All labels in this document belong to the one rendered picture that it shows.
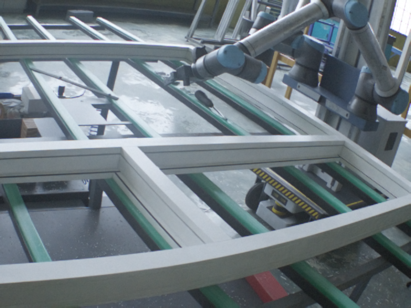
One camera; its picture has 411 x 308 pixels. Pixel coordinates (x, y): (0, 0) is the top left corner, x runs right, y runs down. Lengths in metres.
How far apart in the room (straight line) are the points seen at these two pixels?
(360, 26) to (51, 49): 1.34
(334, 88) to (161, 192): 1.95
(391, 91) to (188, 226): 1.61
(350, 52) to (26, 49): 1.85
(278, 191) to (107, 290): 2.12
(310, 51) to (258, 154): 1.44
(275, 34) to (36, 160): 1.21
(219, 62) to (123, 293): 1.10
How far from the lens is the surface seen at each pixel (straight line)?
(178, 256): 0.82
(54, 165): 1.10
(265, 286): 1.35
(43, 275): 0.71
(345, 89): 2.79
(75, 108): 1.57
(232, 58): 1.71
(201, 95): 1.82
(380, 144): 2.89
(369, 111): 2.54
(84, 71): 1.95
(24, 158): 1.07
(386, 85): 2.34
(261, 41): 1.94
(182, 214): 0.95
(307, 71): 2.80
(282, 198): 2.78
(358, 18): 2.03
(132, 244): 1.43
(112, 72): 2.50
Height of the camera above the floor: 1.40
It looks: 22 degrees down
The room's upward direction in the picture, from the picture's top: 16 degrees clockwise
